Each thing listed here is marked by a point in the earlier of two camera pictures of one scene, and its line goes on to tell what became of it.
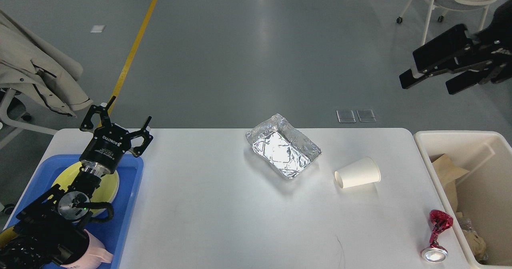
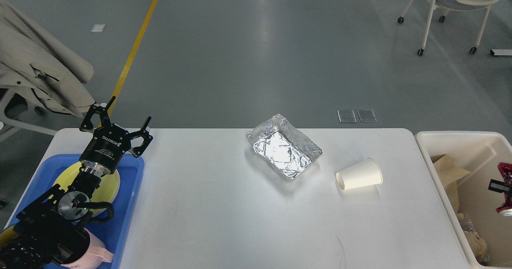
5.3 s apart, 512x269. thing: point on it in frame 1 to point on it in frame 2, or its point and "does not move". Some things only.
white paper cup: x=364 y=171 does not move
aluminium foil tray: x=283 y=145 does not move
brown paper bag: x=447 y=172 does not move
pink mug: x=95 y=254 does not move
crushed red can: x=435 y=253 to x=505 y=169
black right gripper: x=454 y=50 to x=498 y=186
